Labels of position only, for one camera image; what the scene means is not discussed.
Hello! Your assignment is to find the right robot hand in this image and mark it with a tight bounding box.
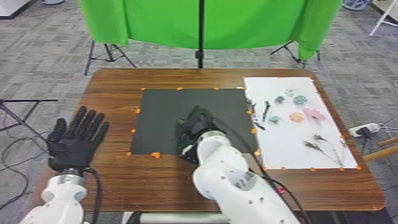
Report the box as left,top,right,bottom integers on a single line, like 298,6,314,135
175,105,229,138

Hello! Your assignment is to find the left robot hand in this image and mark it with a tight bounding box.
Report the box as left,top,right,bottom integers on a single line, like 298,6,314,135
44,105,111,173

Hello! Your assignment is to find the dark mat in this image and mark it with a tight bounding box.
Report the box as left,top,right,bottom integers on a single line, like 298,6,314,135
129,88,261,156

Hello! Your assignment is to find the black folding stand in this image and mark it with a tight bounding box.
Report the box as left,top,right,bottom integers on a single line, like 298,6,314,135
0,98,60,141

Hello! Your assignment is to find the white sheet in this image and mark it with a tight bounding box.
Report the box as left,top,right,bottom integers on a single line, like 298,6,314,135
243,76,362,171

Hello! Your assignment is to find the green sprig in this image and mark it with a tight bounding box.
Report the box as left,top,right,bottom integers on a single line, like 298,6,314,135
310,133,348,166
301,140,344,167

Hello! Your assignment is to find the black tripod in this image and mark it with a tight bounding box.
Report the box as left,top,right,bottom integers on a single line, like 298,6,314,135
81,39,138,77
268,40,323,66

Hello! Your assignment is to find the black stand pole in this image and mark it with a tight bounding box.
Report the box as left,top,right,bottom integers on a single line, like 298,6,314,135
195,0,205,70

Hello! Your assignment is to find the white power strip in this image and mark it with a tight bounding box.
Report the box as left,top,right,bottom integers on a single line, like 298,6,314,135
346,122,381,138

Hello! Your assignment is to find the pale grey bar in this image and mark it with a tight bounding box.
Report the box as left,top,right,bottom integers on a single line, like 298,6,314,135
136,213,230,224

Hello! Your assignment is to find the blue and white vase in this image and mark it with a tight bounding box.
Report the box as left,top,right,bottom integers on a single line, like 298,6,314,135
340,0,374,12

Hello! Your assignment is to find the white stand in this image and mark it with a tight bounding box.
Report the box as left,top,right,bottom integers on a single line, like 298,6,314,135
367,0,398,37

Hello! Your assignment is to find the black cable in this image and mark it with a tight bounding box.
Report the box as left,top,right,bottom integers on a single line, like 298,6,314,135
214,120,312,224

